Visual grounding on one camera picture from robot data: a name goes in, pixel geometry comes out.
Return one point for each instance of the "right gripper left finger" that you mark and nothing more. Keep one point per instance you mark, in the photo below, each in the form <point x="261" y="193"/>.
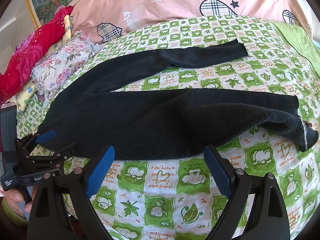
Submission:
<point x="49" y="218"/>

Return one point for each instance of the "green white patterned bedsheet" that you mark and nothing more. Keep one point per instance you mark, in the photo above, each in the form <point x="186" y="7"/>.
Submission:
<point x="178" y="199"/>

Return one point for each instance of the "pink heart pattern duvet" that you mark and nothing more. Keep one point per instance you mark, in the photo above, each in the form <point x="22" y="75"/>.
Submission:
<point x="104" y="20"/>

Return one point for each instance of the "white floral pillow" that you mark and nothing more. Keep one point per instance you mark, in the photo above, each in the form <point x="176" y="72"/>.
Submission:
<point x="54" y="69"/>

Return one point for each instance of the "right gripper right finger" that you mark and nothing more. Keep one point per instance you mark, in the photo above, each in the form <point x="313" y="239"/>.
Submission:
<point x="268" y="216"/>

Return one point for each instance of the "red floral blanket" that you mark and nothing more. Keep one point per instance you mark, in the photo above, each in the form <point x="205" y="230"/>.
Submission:
<point x="29" y="52"/>

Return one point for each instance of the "black camera module left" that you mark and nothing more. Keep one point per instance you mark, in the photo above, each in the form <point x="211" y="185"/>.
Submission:
<point x="9" y="133"/>

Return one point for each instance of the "light green cloth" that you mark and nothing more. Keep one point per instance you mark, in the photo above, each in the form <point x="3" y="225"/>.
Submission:
<point x="298" y="39"/>

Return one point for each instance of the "person left hand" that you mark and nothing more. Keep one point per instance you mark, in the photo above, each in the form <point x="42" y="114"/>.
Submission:
<point x="14" y="197"/>

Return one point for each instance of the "black fleece pants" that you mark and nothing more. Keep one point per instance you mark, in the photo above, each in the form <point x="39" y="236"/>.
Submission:
<point x="94" y="112"/>

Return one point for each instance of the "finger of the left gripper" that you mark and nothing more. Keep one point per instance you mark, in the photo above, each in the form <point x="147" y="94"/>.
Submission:
<point x="56" y="158"/>
<point x="32" y="140"/>

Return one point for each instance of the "yellow floral cloth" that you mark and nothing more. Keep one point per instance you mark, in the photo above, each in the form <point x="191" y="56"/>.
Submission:
<point x="28" y="90"/>

